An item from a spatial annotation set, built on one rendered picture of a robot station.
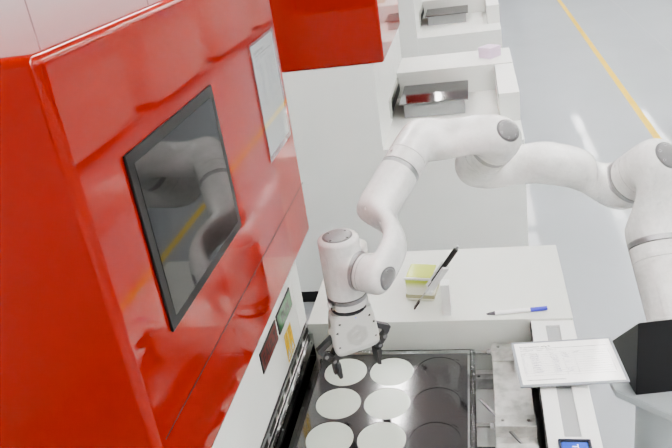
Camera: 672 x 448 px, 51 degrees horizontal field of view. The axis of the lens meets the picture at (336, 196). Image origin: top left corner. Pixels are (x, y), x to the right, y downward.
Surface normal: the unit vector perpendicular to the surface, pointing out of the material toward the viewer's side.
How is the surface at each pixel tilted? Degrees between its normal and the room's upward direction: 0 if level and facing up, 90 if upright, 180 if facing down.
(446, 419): 0
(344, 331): 89
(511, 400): 0
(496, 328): 90
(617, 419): 0
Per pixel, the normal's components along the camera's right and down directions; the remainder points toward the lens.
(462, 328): -0.17, 0.41
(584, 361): -0.15, -0.91
